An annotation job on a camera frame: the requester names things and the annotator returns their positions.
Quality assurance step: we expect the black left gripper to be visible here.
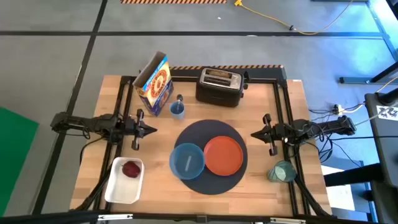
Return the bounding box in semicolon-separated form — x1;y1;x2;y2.
124;108;158;151

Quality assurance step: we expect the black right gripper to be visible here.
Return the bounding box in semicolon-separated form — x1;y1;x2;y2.
251;113;293;157

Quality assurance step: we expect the small blue plastic cup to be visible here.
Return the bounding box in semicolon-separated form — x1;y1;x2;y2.
169;100;186;121

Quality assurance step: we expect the red apple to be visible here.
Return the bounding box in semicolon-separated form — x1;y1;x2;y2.
121;160;142;179

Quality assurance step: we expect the honey oats cereal box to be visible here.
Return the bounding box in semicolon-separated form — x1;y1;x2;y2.
132;51;174;117

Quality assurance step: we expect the black chrome toaster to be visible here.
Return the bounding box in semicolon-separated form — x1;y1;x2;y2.
195;67;251;108

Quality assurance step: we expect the green glass tumbler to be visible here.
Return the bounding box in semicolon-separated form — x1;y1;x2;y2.
266;160;297;184

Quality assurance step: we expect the orange plate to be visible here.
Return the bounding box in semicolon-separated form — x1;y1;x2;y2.
203;135;244;177

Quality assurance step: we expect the blue bowl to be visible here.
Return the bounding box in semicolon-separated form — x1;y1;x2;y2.
169;142;206;180

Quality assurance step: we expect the round dark woven placemat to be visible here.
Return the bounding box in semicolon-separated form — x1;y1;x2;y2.
173;119;249;196

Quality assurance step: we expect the white rectangular tray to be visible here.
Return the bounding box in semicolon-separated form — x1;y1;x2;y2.
104;156;146;205

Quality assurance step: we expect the black cart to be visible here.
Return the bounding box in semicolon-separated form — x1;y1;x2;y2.
364;91;398;224

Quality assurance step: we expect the white fiducial tag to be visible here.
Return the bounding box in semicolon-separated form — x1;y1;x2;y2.
376;105;398;121

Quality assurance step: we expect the orange black floor hazard tape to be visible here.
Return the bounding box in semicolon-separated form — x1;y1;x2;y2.
120;0;228;4

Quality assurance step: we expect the black rig crossbeam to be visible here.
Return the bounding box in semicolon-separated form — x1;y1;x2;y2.
0;210;398;224

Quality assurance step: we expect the green floor mat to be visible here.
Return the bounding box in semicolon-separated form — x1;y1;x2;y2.
0;106;40;217

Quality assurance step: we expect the black metal table frame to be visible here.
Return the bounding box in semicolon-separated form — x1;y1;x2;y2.
79;67;335;218

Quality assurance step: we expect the silver metal bracket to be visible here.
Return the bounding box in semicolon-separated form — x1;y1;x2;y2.
98;213;134;222
269;217;307;224

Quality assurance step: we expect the blue metal table frame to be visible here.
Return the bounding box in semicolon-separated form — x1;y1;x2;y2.
338;0;398;85

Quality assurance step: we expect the yellow floor cable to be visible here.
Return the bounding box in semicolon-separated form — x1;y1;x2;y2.
234;0;355;35

